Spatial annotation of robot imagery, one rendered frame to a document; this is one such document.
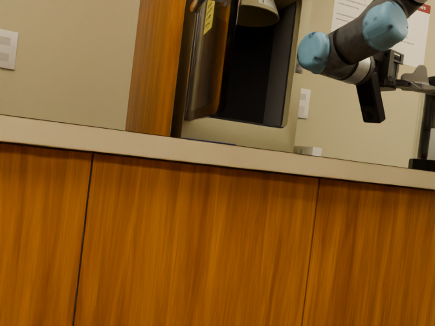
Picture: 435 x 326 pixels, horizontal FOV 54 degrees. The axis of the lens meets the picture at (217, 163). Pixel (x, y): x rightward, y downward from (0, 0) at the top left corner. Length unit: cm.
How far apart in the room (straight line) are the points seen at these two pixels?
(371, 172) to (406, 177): 9
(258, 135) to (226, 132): 9
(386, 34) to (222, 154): 35
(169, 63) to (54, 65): 58
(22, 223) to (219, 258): 35
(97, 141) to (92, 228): 15
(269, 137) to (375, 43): 43
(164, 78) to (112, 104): 52
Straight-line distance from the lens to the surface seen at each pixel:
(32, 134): 71
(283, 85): 120
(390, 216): 102
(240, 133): 110
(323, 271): 94
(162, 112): 94
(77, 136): 70
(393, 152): 197
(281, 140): 115
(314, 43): 85
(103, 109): 144
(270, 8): 121
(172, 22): 98
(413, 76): 105
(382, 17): 80
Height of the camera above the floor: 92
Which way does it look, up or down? 1 degrees down
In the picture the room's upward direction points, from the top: 7 degrees clockwise
